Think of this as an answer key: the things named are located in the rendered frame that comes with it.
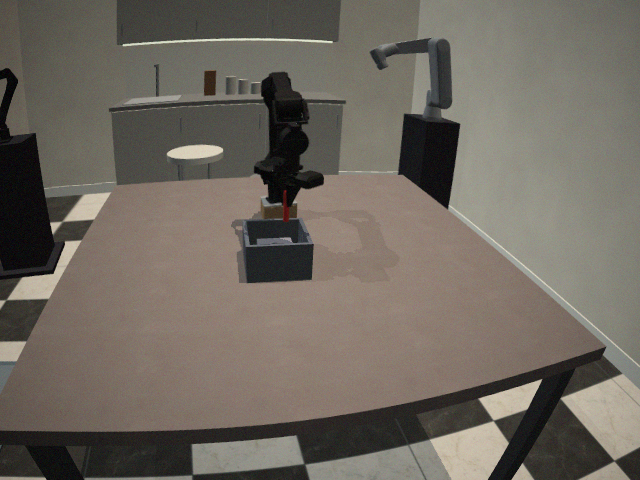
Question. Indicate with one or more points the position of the red cylinder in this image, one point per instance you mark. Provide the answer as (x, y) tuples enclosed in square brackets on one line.
[(286, 209)]

